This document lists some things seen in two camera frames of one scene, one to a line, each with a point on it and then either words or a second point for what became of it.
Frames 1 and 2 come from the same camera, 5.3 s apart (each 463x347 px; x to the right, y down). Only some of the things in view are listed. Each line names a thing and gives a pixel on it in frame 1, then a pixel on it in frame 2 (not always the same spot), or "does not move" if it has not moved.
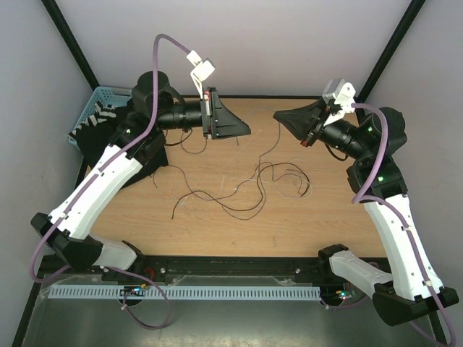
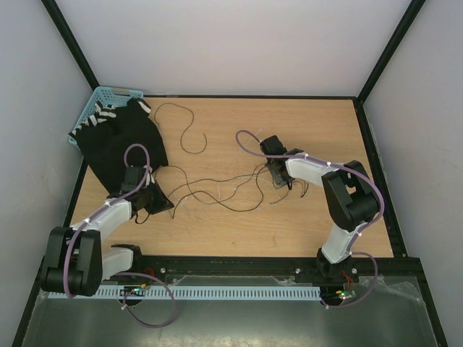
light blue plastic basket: [114, 97] does not move
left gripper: [221, 123] → [163, 203]
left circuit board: [133, 290] does not move
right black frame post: [383, 58] does not move
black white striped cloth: [101, 113] does not move
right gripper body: [315, 133] → [280, 179]
